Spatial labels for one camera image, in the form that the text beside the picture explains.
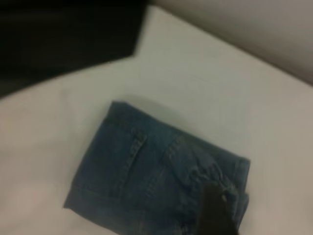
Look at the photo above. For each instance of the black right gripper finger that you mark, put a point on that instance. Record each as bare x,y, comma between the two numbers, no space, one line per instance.
215,208

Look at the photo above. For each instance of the blue denim pants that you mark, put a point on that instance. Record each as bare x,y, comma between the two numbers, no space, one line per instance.
146,176

